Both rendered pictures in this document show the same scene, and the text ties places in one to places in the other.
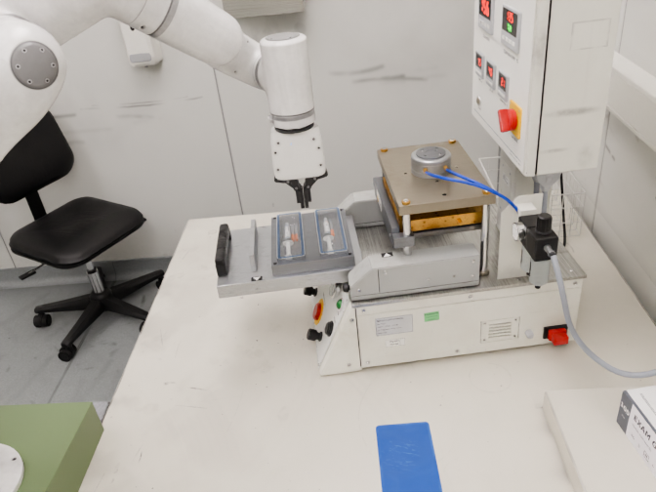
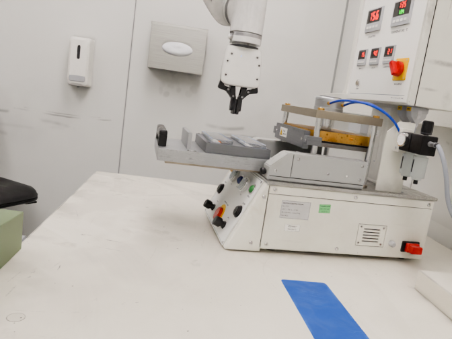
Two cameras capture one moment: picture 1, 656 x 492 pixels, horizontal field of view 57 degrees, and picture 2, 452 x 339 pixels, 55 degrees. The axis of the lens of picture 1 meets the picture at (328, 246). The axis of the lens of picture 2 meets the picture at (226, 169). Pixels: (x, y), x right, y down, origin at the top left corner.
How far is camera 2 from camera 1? 0.59 m
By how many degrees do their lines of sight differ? 24
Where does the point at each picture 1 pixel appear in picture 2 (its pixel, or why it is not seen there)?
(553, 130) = (430, 73)
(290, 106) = (249, 25)
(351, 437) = (261, 282)
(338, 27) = (218, 95)
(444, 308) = (335, 204)
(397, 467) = (308, 302)
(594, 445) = not seen: outside the picture
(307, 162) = (249, 74)
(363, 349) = (266, 229)
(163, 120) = (75, 130)
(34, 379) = not seen: outside the picture
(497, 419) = (381, 288)
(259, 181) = not seen: hidden behind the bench
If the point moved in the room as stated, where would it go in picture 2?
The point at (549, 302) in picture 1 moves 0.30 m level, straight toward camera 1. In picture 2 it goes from (409, 217) to (434, 254)
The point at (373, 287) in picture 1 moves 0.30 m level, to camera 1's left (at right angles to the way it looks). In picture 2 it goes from (286, 170) to (160, 156)
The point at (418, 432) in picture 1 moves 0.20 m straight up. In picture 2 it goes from (319, 287) to (336, 194)
